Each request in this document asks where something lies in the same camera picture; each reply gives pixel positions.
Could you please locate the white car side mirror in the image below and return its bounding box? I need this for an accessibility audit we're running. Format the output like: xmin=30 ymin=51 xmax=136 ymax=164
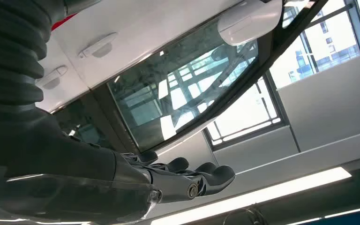
xmin=217 ymin=0 xmax=283 ymax=46

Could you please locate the white car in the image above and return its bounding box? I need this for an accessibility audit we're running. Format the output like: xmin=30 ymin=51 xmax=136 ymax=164
xmin=35 ymin=0 xmax=330 ymax=154

